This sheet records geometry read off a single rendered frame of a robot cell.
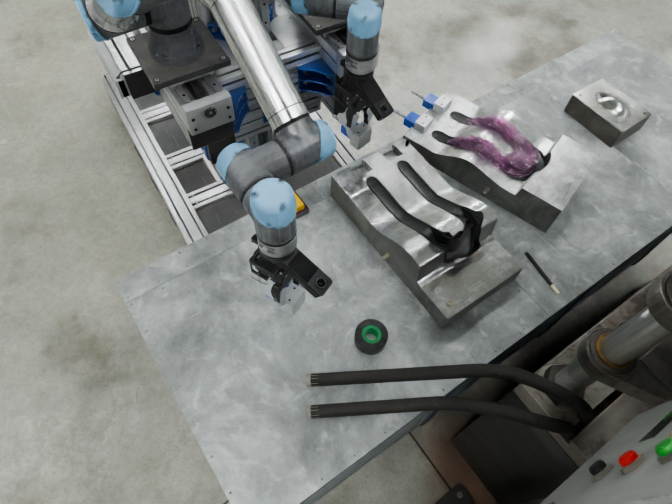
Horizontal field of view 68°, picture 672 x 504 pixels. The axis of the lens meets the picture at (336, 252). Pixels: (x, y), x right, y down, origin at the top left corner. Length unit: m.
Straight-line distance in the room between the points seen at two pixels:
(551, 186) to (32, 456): 1.96
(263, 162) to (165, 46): 0.67
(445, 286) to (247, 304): 0.50
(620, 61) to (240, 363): 1.71
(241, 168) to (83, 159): 2.00
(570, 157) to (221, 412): 1.16
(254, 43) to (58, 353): 1.66
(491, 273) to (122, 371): 1.48
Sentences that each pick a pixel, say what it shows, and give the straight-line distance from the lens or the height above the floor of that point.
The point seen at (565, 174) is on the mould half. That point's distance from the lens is 1.55.
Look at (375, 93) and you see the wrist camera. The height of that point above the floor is 1.10.
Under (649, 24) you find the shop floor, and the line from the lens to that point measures 4.16.
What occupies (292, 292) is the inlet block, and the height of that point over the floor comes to 0.96.
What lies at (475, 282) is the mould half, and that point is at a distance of 1.31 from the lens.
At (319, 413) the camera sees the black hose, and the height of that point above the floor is 0.83.
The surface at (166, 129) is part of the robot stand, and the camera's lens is 2.56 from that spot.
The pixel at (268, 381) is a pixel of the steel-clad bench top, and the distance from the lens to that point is 1.22.
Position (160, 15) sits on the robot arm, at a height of 1.18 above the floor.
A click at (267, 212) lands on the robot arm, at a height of 1.30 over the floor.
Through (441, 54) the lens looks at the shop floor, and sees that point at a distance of 3.34.
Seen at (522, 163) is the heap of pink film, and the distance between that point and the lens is 1.54.
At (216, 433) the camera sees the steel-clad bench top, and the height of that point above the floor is 0.80.
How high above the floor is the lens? 1.97
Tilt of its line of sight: 59 degrees down
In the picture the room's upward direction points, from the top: 5 degrees clockwise
